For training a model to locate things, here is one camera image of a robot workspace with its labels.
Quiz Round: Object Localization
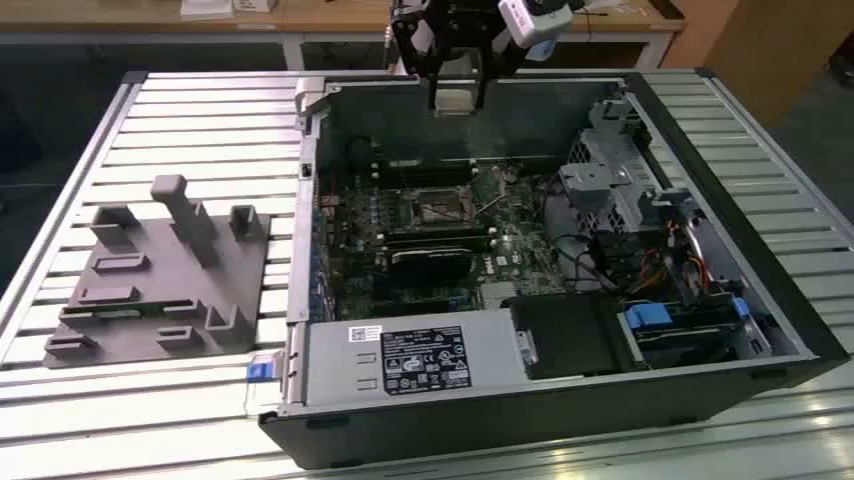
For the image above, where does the RAM stick with white label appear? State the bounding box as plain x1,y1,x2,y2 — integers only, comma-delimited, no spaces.
379,157,477,175

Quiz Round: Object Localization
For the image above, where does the black RAM stick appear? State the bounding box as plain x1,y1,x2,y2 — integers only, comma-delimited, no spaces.
386,225,487,240
381,233,490,252

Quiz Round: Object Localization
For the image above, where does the silver CPU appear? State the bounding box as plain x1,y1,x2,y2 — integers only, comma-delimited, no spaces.
439,48,481,120

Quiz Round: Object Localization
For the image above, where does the gray power supply unit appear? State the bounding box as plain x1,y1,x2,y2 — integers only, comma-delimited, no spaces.
285,307,539,417

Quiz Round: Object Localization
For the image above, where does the white box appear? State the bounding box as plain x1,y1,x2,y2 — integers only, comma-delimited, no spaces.
179,0,237,22

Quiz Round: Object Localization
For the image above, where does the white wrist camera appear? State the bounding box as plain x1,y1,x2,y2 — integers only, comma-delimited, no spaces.
498,0,577,50

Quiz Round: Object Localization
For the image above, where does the metal socket cover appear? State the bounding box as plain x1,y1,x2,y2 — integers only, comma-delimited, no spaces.
466,167,530,215

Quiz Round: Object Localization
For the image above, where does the CPU socket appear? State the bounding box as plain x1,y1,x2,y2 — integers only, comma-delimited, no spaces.
407,185,481,229

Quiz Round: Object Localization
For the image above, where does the small silver heatsink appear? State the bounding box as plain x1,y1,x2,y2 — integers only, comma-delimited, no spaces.
479,284,521,307

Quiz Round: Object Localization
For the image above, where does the black open PC case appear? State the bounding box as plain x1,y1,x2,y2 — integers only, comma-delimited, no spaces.
258,67,853,471

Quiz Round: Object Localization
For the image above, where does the red yellow wire bundle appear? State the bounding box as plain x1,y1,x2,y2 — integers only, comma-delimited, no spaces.
620,249,709,304

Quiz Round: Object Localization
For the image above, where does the gray parts rack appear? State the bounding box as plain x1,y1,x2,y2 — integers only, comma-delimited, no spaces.
40,173,275,370

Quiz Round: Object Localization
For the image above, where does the wooden desk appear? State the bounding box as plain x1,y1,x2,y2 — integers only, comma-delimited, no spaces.
0,0,688,71

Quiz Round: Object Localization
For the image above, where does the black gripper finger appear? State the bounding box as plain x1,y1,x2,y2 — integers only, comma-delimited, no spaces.
474,42,529,112
391,0,447,119

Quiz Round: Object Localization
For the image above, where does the hard disk in blue carrier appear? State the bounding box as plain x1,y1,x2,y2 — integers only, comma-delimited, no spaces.
617,302,742,347

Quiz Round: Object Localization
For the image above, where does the black internal cable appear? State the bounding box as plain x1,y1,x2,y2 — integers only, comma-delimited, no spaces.
551,233,622,294

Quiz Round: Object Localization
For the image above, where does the blue plastic latch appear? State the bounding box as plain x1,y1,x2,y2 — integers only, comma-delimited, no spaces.
245,360,279,385

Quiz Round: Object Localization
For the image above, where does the green motherboard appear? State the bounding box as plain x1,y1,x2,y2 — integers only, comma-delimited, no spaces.
313,159,582,322

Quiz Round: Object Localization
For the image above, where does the wooden cabinet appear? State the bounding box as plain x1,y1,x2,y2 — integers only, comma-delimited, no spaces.
680,0,854,130

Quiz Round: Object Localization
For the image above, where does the black graphics card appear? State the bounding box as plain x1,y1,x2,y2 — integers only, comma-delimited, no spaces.
386,244,477,284

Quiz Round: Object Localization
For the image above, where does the green RAM stick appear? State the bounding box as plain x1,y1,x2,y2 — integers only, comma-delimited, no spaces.
84,304,167,322

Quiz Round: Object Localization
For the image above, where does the gray metal drive cage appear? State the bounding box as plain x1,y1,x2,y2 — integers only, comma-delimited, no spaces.
546,97,693,236

